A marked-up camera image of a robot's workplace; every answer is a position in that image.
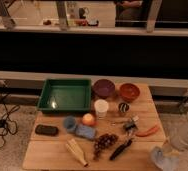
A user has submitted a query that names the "blue-grey towel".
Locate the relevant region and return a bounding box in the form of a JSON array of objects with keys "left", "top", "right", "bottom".
[{"left": 150, "top": 147, "right": 179, "bottom": 171}]

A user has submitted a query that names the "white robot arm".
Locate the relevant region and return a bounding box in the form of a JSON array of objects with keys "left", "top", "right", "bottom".
[{"left": 162, "top": 112, "right": 188, "bottom": 156}]

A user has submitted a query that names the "orange carrot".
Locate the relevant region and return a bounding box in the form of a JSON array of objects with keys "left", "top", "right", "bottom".
[{"left": 135, "top": 125, "right": 159, "bottom": 137}]

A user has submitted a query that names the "small metal clip toy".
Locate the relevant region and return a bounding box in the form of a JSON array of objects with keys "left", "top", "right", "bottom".
[{"left": 123, "top": 116, "right": 139, "bottom": 132}]

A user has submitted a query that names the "black marker tool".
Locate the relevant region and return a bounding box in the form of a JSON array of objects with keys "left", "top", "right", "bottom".
[{"left": 109, "top": 139, "right": 133, "bottom": 161}]

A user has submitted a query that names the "small striped cup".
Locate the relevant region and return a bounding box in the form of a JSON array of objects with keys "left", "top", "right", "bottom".
[{"left": 118, "top": 102, "right": 130, "bottom": 116}]

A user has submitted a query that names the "dark grape bunch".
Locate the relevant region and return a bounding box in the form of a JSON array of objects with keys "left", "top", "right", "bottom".
[{"left": 93, "top": 134, "right": 118, "bottom": 160}]

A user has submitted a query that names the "orange-red bowl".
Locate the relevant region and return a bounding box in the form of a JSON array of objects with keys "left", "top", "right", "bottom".
[{"left": 119, "top": 83, "right": 140, "bottom": 102}]

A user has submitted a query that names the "white cup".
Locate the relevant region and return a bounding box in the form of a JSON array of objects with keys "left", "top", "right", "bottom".
[{"left": 94, "top": 99, "right": 109, "bottom": 118}]

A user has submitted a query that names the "blue rectangular sponge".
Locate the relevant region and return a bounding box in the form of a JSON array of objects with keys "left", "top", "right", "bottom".
[{"left": 75, "top": 124, "right": 96, "bottom": 140}]

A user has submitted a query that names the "peach fruit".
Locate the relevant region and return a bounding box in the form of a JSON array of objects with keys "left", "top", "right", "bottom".
[{"left": 82, "top": 113, "right": 96, "bottom": 126}]

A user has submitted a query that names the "purple bowl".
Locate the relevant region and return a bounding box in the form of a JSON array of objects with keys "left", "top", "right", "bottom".
[{"left": 92, "top": 79, "right": 115, "bottom": 99}]

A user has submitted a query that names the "green plastic tray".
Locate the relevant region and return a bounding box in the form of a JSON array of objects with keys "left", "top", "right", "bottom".
[{"left": 37, "top": 79, "right": 91, "bottom": 114}]

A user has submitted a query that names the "black rectangular case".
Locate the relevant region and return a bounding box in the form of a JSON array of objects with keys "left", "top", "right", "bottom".
[{"left": 35, "top": 124, "right": 59, "bottom": 136}]

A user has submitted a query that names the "black power adapter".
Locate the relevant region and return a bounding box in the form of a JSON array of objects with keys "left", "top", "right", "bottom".
[{"left": 0, "top": 119, "right": 6, "bottom": 128}]

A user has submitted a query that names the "black floor cable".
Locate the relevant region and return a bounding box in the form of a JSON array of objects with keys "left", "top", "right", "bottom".
[{"left": 0, "top": 83, "right": 21, "bottom": 164}]

